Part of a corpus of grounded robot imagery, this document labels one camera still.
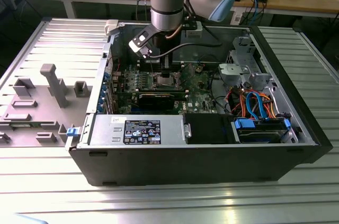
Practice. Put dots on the silver CPU plate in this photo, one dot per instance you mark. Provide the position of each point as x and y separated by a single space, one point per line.
167 81

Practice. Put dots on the black RAM slot row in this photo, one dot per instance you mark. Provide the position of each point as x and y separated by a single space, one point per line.
145 67

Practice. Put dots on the CPU socket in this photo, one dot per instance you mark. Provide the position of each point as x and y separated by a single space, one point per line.
154 83

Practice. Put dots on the blue expansion slot clips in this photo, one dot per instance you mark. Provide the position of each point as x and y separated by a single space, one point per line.
102 94

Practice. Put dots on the round coin cell battery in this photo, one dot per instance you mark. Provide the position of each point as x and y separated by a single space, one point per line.
199 69

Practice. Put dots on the black graphics card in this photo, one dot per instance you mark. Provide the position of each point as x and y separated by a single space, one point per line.
156 102

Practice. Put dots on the green motherboard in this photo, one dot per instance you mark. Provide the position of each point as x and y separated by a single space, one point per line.
201 94

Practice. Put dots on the silver metal drive cage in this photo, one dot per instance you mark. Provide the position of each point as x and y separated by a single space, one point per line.
233 69

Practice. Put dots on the black drive bay shroud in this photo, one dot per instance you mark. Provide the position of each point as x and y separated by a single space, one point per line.
206 128

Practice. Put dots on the silver power supply unit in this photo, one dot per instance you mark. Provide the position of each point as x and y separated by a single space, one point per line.
106 128

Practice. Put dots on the black PC case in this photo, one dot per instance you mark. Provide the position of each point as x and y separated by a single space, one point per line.
185 165

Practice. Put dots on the blue plastic case latch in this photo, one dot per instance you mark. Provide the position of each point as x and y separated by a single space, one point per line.
72 132

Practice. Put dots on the hard disk in blue carrier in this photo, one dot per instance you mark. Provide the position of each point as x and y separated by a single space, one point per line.
259 134

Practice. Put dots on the grey plastic parts rack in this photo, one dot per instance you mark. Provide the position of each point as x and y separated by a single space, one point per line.
39 112

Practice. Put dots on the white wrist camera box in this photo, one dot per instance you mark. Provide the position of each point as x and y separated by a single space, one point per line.
194 33
139 41

